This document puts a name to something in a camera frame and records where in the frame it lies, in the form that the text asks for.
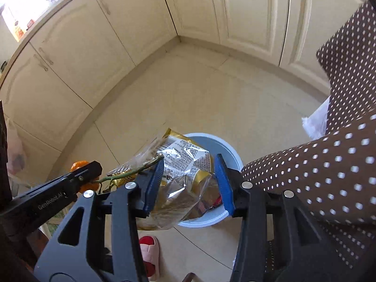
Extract green plant stem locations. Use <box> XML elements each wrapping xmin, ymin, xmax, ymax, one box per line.
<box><xmin>98</xmin><ymin>156</ymin><xmax>165</xmax><ymax>185</ymax></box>

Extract white fringed cloth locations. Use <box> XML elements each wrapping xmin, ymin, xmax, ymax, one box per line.
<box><xmin>302</xmin><ymin>95</ymin><xmax>331</xmax><ymax>140</ymax></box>

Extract cream kitchen cabinets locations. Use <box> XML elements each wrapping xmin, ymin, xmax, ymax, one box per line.
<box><xmin>0</xmin><ymin>0</ymin><xmax>371</xmax><ymax>153</ymax></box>

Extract orange peel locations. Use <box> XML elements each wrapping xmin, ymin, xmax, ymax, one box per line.
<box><xmin>70</xmin><ymin>160</ymin><xmax>101</xmax><ymax>195</ymax></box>

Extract brown polka dot tablecloth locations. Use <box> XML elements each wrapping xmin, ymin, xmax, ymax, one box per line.
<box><xmin>240</xmin><ymin>0</ymin><xmax>376</xmax><ymax>282</ymax></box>

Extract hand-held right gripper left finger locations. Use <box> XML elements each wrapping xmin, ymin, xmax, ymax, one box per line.
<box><xmin>34</xmin><ymin>161</ymin><xmax>164</xmax><ymax>282</ymax></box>

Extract light blue plastic bin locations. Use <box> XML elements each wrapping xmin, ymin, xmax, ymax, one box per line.
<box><xmin>176</xmin><ymin>133</ymin><xmax>244</xmax><ymax>228</ymax></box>

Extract pink red slipper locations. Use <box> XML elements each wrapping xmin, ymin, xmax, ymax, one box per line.
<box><xmin>138</xmin><ymin>235</ymin><xmax>161</xmax><ymax>281</ymax></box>

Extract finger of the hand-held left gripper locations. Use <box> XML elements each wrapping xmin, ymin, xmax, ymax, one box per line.
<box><xmin>69</xmin><ymin>161</ymin><xmax>103</xmax><ymax>196</ymax></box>

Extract gold clear snack bag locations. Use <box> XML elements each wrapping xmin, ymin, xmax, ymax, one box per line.
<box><xmin>106</xmin><ymin>128</ymin><xmax>224</xmax><ymax>231</ymax></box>

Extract metal cabinet door handles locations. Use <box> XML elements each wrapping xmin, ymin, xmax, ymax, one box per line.
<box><xmin>34</xmin><ymin>0</ymin><xmax>298</xmax><ymax>72</ymax></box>

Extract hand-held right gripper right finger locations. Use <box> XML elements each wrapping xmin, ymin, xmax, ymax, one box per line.
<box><xmin>214</xmin><ymin>153</ymin><xmax>353</xmax><ymax>282</ymax></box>

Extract translucent plastic bag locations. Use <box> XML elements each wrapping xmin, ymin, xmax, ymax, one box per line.
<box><xmin>6</xmin><ymin>123</ymin><xmax>29</xmax><ymax>174</ymax></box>

